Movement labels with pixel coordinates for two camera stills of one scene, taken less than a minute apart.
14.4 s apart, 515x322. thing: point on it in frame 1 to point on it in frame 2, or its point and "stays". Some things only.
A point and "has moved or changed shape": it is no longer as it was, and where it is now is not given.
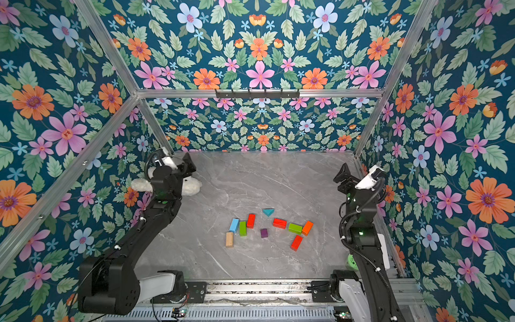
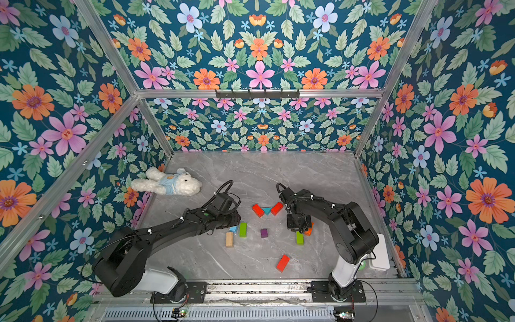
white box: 381,239 stays
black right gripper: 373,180 to 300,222
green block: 243,229 stays
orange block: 307,228 stays
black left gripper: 188,165 to 236,219
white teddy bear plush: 190,186 stays
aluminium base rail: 412,291 stays
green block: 295,228 has moved or changed shape
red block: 251,221 to 257,210
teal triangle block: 267,211 stays
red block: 296,242 to 282,263
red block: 279,223 to 277,208
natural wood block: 229,237 stays
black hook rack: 257,95 stays
